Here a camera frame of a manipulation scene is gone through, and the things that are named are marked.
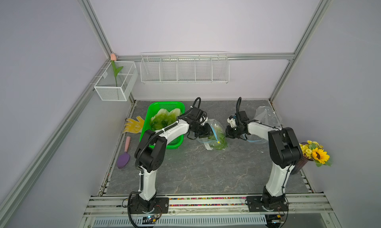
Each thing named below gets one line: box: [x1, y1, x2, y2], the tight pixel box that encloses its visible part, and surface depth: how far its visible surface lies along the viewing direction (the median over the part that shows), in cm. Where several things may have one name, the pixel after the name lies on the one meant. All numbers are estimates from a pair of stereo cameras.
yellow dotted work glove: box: [122, 115, 145, 134], surface depth 109 cm
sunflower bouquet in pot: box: [291, 140, 332, 175], surface depth 68 cm
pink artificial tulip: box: [110, 53, 124, 87], surface depth 91 cm
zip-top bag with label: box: [195, 118, 229, 151], surface depth 91 cm
